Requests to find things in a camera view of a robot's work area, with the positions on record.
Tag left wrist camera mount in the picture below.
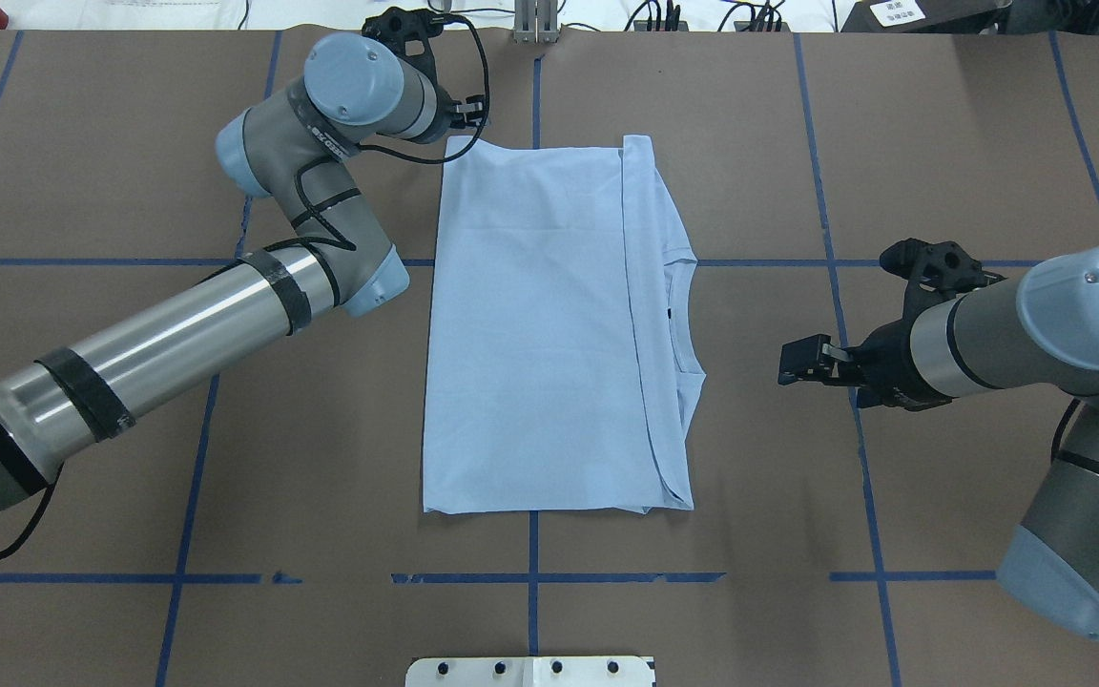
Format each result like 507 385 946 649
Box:
362 5 448 73

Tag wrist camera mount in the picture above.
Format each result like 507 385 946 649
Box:
880 239 1004 322
362 5 448 73

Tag black box white label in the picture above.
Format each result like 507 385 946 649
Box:
839 1 1012 34

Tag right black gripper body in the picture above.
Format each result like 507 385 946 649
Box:
839 319 932 410

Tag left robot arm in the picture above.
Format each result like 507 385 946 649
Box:
0 33 491 512

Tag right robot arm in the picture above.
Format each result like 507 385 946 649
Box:
778 239 1099 642

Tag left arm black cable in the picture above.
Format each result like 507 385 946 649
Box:
0 11 493 566

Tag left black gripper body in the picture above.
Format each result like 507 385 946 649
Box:
430 91 486 142

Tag light blue t-shirt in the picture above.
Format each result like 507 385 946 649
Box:
422 135 706 514

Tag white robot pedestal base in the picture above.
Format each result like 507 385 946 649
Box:
404 656 657 686

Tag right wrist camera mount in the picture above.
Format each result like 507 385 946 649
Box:
880 239 1004 322

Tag aluminium frame post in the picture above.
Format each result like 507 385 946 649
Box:
513 0 562 44

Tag white side table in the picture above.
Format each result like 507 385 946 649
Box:
0 1 861 33

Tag blue tape grid lines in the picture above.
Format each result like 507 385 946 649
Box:
0 30 1099 686

